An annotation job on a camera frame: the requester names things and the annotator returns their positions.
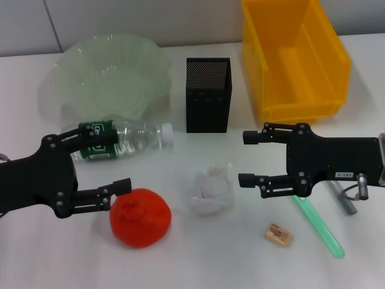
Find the white paper ball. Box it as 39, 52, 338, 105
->
182, 162, 236, 215

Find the beige eraser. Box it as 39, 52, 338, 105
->
260, 222, 293, 248

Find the green pen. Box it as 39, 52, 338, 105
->
290, 194, 345, 259

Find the orange fruit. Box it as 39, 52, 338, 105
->
108, 187, 173, 248

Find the black mesh pen holder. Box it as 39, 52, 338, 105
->
185, 57, 233, 134

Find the silver right connector plug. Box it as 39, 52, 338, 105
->
356, 173, 370, 201

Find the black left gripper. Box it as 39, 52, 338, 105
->
0, 125, 132, 219

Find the clear green-label water bottle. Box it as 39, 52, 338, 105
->
60, 119, 174, 165

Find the yellow plastic bin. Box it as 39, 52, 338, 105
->
240, 0, 352, 124

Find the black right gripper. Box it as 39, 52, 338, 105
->
238, 122, 380, 200

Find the grey marker pen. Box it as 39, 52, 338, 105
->
326, 179, 358, 217

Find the green glass fruit plate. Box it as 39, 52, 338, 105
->
37, 33, 172, 124

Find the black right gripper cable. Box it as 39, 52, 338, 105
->
341, 184, 362, 202

